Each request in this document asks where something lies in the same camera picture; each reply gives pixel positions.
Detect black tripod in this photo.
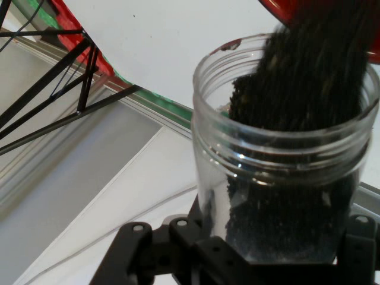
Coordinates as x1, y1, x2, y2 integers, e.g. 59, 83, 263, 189
0, 0, 143, 157

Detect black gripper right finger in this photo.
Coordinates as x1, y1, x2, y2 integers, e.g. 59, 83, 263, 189
335, 212, 380, 285

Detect clear plastic jar black seeds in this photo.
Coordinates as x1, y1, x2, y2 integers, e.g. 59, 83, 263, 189
191, 33, 380, 265

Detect red bowl black rim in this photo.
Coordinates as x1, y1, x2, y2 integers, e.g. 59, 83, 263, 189
258, 0, 380, 63

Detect red foam block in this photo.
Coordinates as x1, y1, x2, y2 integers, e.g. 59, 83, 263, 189
49, 0, 119, 78

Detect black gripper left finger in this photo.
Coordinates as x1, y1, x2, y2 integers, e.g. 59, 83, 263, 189
88, 195, 253, 285

